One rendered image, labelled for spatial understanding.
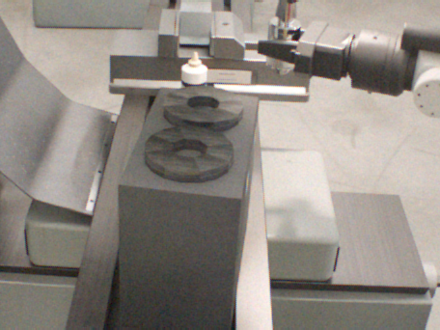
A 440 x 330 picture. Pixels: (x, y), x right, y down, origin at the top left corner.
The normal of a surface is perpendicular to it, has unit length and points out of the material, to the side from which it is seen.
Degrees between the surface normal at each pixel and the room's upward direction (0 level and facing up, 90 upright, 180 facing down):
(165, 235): 90
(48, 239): 90
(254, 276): 0
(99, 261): 0
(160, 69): 90
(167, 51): 90
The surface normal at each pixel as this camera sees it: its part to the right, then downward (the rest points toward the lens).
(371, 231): 0.06, -0.85
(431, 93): -0.34, 0.62
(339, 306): -0.01, 0.52
